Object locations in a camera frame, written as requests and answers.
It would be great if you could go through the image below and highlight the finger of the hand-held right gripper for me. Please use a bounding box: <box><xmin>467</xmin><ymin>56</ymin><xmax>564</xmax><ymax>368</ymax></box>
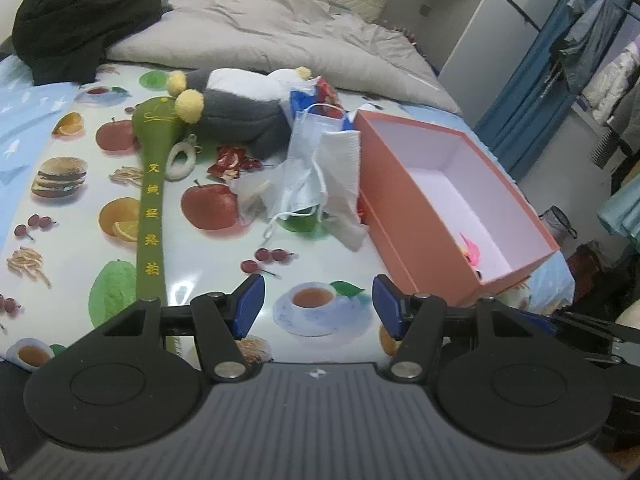
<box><xmin>517</xmin><ymin>310</ymin><xmax>640</xmax><ymax>367</ymax></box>

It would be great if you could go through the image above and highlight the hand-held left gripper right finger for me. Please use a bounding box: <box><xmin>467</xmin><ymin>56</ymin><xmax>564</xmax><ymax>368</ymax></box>
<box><xmin>372</xmin><ymin>274</ymin><xmax>561</xmax><ymax>383</ymax></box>

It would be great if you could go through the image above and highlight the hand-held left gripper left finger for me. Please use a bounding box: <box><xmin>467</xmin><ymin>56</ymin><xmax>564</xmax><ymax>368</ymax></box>
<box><xmin>67</xmin><ymin>274</ymin><xmax>266</xmax><ymax>382</ymax></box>

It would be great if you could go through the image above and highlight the orange cardboard box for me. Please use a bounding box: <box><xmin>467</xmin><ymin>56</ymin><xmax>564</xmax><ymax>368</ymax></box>
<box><xmin>352</xmin><ymin>109</ymin><xmax>561</xmax><ymax>308</ymax></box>

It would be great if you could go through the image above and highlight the white cloth mask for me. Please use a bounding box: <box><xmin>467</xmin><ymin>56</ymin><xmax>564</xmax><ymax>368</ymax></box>
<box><xmin>312</xmin><ymin>130</ymin><xmax>370</xmax><ymax>253</ymax></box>

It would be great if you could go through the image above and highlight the dark red snack packet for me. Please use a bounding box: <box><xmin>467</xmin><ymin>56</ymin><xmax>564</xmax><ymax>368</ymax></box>
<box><xmin>207</xmin><ymin>144</ymin><xmax>263</xmax><ymax>182</ymax></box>

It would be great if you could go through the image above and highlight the blue face mask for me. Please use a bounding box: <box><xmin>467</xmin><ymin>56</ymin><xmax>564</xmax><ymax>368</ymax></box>
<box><xmin>264</xmin><ymin>104</ymin><xmax>351</xmax><ymax>248</ymax></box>

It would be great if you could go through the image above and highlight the fruit printed mat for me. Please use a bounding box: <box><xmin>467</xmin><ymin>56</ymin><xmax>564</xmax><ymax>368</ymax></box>
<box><xmin>0</xmin><ymin>62</ymin><xmax>401</xmax><ymax>376</ymax></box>

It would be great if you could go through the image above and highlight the red floor box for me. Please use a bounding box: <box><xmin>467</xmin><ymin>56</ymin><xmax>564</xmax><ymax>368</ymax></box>
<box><xmin>566</xmin><ymin>241</ymin><xmax>607</xmax><ymax>303</ymax></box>

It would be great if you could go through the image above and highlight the pink small toy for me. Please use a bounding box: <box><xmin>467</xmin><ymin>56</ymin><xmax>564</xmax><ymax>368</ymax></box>
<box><xmin>457</xmin><ymin>232</ymin><xmax>485</xmax><ymax>268</ymax></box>

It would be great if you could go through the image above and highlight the trash bin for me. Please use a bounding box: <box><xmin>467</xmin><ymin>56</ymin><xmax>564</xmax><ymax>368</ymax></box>
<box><xmin>540</xmin><ymin>205</ymin><xmax>578</xmax><ymax>251</ymax></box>

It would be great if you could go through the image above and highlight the green fabric massage stick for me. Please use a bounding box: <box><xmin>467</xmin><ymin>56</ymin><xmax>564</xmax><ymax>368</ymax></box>
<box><xmin>131</xmin><ymin>97</ymin><xmax>193</xmax><ymax>356</ymax></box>

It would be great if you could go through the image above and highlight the grey white penguin plush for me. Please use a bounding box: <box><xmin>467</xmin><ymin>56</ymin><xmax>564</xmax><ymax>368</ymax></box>
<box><xmin>165</xmin><ymin>66</ymin><xmax>313</xmax><ymax>158</ymax></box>

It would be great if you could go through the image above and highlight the blue red snack bag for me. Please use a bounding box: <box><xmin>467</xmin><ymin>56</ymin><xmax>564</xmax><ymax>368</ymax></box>
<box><xmin>287</xmin><ymin>77</ymin><xmax>351</xmax><ymax>122</ymax></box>

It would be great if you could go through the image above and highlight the blue curtain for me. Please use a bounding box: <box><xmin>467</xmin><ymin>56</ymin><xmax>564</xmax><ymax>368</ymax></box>
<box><xmin>472</xmin><ymin>0</ymin><xmax>608</xmax><ymax>183</ymax></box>

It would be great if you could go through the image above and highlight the white puffer jacket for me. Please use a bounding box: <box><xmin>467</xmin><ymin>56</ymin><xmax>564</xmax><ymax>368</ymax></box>
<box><xmin>581</xmin><ymin>40</ymin><xmax>640</xmax><ymax>127</ymax></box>

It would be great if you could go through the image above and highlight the grey duvet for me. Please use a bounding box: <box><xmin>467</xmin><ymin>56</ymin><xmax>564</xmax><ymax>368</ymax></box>
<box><xmin>105</xmin><ymin>0</ymin><xmax>463</xmax><ymax>116</ymax></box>

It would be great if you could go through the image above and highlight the white wardrobe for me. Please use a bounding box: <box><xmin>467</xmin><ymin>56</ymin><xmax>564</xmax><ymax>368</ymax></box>
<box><xmin>375</xmin><ymin>0</ymin><xmax>538</xmax><ymax>123</ymax></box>

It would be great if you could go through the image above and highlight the denim jacket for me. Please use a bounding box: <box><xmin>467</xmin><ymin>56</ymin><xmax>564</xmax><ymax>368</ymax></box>
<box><xmin>549</xmin><ymin>0</ymin><xmax>627</xmax><ymax>97</ymax></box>

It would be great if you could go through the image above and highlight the black curtain rod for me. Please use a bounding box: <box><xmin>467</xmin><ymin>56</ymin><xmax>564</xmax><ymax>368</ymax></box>
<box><xmin>487</xmin><ymin>0</ymin><xmax>543</xmax><ymax>28</ymax></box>

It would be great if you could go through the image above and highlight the black clothing pile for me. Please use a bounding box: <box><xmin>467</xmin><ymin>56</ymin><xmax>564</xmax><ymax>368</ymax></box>
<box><xmin>11</xmin><ymin>0</ymin><xmax>173</xmax><ymax>87</ymax></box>

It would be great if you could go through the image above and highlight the white ring keychain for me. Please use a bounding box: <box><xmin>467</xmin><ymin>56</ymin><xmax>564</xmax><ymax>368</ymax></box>
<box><xmin>166</xmin><ymin>141</ymin><xmax>199</xmax><ymax>182</ymax></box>

